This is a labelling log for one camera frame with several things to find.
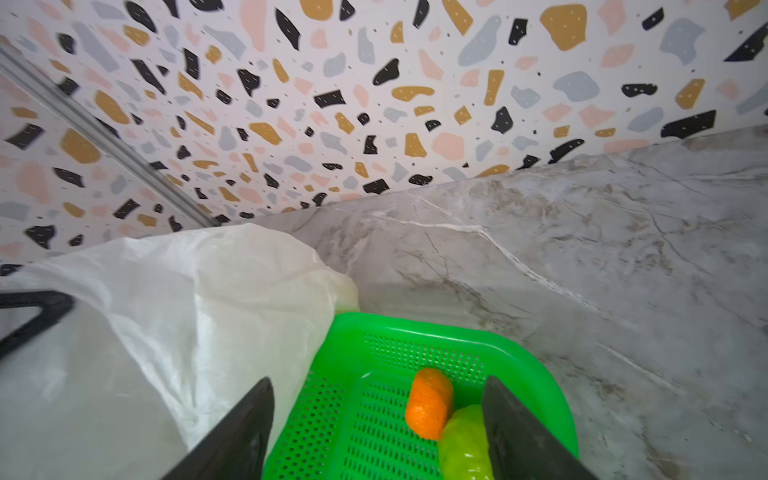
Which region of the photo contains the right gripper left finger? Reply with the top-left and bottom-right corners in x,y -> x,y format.
163,377 -> 275,480

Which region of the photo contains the yellow-green spotted fruit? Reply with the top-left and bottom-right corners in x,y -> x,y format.
438,404 -> 494,480

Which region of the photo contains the orange fruit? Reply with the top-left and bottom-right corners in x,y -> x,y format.
405,368 -> 454,441

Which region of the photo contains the white plastic bag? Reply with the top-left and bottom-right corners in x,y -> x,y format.
1,224 -> 359,479

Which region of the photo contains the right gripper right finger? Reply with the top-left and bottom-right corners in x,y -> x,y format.
482,376 -> 596,480

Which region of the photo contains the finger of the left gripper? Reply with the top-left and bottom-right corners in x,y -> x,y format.
1,290 -> 75,359

